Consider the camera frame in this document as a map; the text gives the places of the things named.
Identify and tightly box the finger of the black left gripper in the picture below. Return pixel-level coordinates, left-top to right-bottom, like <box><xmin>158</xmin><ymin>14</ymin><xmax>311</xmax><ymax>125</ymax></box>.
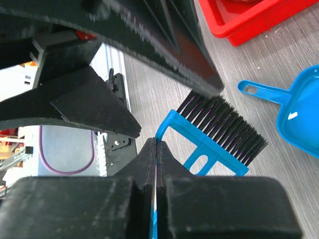
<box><xmin>0</xmin><ymin>0</ymin><xmax>224</xmax><ymax>96</ymax></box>

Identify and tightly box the red plastic bin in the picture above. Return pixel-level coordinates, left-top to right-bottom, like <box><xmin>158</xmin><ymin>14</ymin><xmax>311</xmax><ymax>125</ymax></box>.
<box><xmin>199</xmin><ymin>0</ymin><xmax>318</xmax><ymax>47</ymax></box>

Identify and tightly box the blue plastic dustpan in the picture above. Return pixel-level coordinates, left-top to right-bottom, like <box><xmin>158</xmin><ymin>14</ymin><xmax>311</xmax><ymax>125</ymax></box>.
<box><xmin>237</xmin><ymin>65</ymin><xmax>319</xmax><ymax>158</ymax></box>

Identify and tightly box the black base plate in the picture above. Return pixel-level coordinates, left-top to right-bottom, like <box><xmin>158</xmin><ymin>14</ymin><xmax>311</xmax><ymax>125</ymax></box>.
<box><xmin>104</xmin><ymin>68</ymin><xmax>137</xmax><ymax>176</ymax></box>

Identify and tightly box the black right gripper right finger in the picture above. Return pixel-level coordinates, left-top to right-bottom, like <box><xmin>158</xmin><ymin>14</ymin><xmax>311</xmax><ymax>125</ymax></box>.
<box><xmin>157</xmin><ymin>141</ymin><xmax>303</xmax><ymax>239</ymax></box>

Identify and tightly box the blue hand brush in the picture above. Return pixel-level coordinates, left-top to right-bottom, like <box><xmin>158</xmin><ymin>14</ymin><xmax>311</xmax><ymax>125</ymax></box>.
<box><xmin>148</xmin><ymin>90</ymin><xmax>269</xmax><ymax>239</ymax></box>

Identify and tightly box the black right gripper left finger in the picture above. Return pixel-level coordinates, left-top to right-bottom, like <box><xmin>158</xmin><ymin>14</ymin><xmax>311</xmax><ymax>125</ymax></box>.
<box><xmin>0</xmin><ymin>138</ymin><xmax>157</xmax><ymax>239</ymax></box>

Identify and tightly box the white cable duct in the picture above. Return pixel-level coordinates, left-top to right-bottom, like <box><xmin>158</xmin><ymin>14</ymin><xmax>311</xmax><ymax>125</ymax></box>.
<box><xmin>97</xmin><ymin>132</ymin><xmax>107</xmax><ymax>177</ymax></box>

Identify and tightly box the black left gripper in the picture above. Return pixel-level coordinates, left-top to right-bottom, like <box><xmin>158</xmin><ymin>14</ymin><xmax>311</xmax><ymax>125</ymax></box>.
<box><xmin>0</xmin><ymin>14</ymin><xmax>141</xmax><ymax>138</ymax></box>

